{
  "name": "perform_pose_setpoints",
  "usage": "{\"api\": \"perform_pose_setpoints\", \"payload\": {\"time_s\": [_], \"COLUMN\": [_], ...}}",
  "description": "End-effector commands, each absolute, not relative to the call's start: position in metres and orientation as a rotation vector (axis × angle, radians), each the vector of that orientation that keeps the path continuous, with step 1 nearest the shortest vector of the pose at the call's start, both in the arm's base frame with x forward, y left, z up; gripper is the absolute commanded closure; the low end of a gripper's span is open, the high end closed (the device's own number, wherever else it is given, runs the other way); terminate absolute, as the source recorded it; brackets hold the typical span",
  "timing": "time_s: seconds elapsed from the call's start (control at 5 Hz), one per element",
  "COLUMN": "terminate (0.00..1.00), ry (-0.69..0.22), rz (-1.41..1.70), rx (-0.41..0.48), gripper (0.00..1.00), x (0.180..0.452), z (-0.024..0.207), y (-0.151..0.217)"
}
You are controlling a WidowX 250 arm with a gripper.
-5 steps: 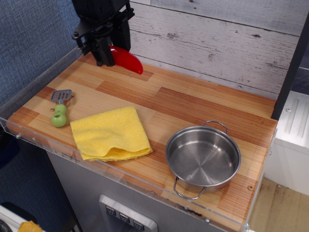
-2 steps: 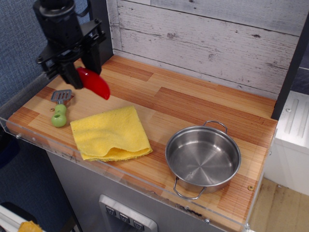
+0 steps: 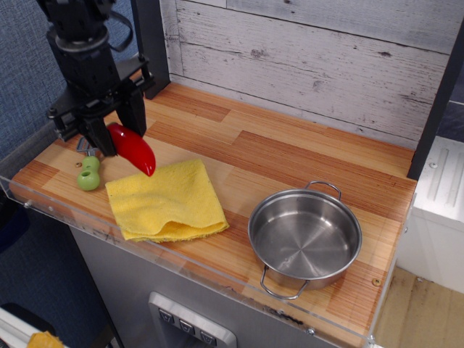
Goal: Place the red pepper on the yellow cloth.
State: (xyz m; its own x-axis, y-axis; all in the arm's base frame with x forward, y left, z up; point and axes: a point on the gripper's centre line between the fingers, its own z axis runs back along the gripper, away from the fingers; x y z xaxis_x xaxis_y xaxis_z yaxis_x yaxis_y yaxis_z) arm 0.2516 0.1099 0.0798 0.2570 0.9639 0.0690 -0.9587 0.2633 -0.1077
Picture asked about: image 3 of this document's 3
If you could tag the silver dispenser button panel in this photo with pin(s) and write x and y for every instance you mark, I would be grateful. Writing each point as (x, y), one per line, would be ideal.
(179, 326)

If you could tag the steel pot with handles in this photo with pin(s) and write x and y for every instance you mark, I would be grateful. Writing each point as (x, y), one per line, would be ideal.
(305, 238)

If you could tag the silver toy fridge cabinet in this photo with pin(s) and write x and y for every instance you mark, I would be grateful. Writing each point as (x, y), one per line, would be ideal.
(126, 281)

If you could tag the black vertical post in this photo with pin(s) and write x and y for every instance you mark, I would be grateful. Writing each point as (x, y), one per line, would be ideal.
(150, 37)
(443, 95)

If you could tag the clear acrylic table guard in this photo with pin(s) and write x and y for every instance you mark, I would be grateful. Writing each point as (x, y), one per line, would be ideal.
(249, 158)

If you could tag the yellow cloth bottom corner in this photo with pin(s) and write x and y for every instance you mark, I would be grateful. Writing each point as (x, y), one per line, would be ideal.
(44, 340)

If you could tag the yellow folded towel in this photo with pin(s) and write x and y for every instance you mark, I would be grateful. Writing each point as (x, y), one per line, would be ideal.
(177, 203)

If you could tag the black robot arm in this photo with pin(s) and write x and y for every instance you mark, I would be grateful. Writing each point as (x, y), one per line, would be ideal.
(80, 20)

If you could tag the green handled toy spatula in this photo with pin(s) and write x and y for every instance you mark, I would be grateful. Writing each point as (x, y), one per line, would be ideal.
(88, 178)

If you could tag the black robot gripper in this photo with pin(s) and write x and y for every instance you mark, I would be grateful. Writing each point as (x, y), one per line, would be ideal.
(97, 85)

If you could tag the white ribbed appliance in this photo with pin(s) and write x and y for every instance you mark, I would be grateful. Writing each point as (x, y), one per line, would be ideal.
(431, 245)

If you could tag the black vertical post left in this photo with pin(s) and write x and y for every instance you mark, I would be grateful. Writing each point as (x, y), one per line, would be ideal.
(150, 37)

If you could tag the red toy chili pepper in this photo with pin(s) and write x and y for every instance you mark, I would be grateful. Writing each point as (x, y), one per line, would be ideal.
(132, 147)

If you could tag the black vertical post right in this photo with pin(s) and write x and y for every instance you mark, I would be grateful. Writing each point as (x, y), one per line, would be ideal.
(443, 95)

